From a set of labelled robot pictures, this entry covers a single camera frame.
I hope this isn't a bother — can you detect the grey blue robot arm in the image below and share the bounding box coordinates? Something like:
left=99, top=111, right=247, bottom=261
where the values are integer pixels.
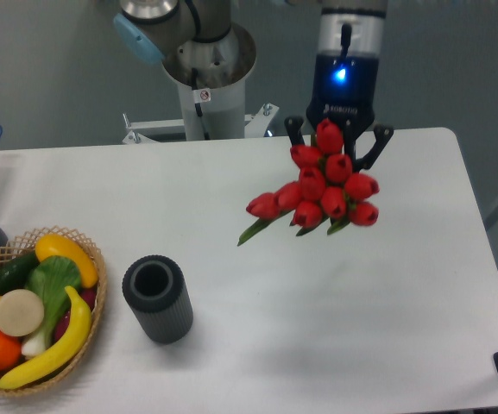
left=113, top=1, right=394, bottom=170

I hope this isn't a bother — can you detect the green cucumber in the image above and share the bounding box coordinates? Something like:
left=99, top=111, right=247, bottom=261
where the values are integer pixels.
left=0, top=251, right=39, bottom=296

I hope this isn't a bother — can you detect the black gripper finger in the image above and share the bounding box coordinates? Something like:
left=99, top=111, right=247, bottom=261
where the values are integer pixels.
left=344, top=121, right=394, bottom=172
left=284, top=116, right=305, bottom=147

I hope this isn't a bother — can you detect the red tulip bouquet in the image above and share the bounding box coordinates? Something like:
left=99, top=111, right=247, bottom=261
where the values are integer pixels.
left=237, top=119, right=380, bottom=246

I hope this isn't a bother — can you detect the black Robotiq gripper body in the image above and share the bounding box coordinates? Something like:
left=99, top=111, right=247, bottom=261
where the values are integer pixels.
left=306, top=53, right=379, bottom=129

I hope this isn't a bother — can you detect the purple red vegetable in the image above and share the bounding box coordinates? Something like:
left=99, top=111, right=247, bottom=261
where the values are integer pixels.
left=53, top=288, right=97, bottom=342

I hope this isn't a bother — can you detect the dark grey ribbed vase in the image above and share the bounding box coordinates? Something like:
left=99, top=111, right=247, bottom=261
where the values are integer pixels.
left=122, top=254, right=193, bottom=344

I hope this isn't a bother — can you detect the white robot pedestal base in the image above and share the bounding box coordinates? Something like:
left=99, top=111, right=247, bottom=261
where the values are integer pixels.
left=122, top=80, right=280, bottom=144

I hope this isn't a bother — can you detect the woven wicker basket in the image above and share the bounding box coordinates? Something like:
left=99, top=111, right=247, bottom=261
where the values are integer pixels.
left=0, top=226, right=107, bottom=398

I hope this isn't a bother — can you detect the beige round slice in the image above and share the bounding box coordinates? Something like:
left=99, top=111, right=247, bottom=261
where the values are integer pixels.
left=0, top=289, right=45, bottom=337

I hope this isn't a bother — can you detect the yellow banana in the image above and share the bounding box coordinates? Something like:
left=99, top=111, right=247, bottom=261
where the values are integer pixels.
left=0, top=286, right=91, bottom=390

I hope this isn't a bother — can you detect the green bok choy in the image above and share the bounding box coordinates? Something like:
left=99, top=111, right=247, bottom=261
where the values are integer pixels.
left=22, top=255, right=81, bottom=359

